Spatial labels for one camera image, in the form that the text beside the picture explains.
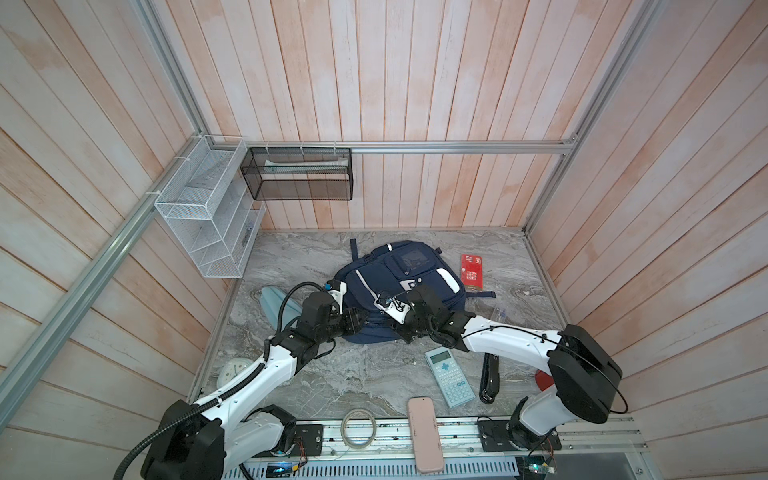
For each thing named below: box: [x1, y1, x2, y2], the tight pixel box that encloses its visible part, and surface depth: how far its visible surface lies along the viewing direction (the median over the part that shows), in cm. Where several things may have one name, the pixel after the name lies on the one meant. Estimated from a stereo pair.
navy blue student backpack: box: [337, 239, 497, 343], surface depth 101 cm
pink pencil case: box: [407, 396, 445, 474], surface depth 74 cm
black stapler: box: [479, 353, 499, 404], surface depth 81 cm
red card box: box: [460, 254, 484, 292], surface depth 109 cm
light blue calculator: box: [424, 346, 477, 409], surface depth 83 cm
